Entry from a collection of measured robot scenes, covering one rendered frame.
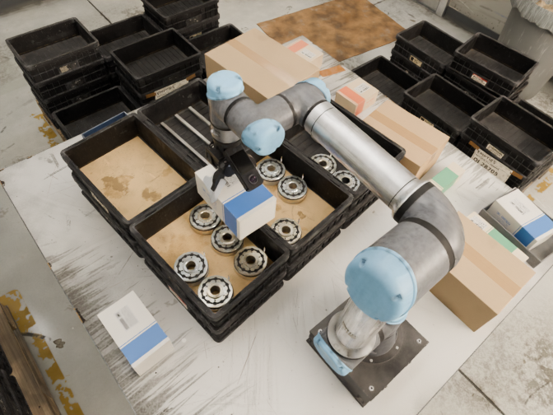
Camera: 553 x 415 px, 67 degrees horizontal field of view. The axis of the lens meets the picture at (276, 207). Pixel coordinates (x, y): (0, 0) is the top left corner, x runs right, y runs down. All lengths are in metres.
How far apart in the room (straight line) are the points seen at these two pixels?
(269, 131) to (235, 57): 1.12
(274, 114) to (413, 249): 0.37
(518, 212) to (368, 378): 0.87
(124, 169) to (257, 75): 0.66
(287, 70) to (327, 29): 2.02
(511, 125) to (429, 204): 1.89
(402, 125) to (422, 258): 1.13
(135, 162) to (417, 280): 1.17
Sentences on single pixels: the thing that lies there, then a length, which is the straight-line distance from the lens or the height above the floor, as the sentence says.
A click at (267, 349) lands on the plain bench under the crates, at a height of 0.70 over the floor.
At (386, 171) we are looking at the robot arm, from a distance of 0.80.
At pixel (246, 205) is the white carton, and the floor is 1.13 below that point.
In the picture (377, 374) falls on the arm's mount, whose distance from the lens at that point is 1.29.
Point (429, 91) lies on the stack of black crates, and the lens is 2.81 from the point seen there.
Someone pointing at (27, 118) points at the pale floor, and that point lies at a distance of 3.25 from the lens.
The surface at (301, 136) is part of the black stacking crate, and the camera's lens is 1.67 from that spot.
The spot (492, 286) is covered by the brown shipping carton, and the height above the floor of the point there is 0.86.
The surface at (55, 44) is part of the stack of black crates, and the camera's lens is 2.89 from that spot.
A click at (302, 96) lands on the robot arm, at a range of 0.89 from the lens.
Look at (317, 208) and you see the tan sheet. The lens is 1.46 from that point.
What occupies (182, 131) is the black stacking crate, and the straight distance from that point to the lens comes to 1.69.
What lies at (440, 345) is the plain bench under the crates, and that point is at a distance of 1.50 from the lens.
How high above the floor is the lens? 2.01
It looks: 55 degrees down
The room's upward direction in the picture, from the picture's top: 6 degrees clockwise
